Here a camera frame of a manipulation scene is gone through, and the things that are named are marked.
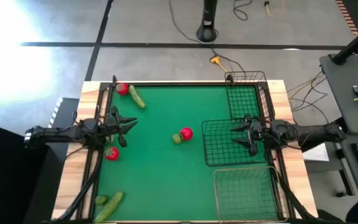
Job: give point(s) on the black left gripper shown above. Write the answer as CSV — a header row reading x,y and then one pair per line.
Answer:
x,y
113,123

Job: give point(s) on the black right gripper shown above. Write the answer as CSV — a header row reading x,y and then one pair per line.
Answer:
x,y
256,130

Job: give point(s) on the short green cucumber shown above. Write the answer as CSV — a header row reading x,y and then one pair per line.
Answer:
x,y
137,97

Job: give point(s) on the red tomato with green calyx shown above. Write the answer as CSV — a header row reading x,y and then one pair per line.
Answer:
x,y
122,89
112,154

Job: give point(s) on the pinkish red tomato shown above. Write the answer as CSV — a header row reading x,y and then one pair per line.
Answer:
x,y
186,134

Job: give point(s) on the long green cucumber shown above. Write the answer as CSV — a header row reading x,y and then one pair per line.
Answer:
x,y
110,206

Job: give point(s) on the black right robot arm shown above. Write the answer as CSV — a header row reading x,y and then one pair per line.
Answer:
x,y
309,133

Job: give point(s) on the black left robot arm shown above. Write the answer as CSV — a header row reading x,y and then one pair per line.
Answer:
x,y
57,133

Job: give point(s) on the green table mat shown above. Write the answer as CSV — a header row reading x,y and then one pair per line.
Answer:
x,y
160,174

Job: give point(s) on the dark grey box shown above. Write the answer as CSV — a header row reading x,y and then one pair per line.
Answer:
x,y
64,115

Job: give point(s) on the white paper sheet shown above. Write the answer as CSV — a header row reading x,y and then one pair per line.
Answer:
x,y
317,154

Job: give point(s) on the black diagonal beam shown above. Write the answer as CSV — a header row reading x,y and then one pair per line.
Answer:
x,y
322,145

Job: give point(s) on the yellow power plug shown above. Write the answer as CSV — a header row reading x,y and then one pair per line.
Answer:
x,y
215,59

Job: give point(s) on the grey desk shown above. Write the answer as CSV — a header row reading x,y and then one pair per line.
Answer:
x,y
343,102

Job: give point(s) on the small black floor object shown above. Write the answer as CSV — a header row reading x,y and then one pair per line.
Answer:
x,y
341,193

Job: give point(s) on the black pole stand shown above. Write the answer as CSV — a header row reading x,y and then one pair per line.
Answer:
x,y
207,18

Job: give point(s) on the black equipment cabinet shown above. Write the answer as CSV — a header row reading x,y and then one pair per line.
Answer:
x,y
5,174

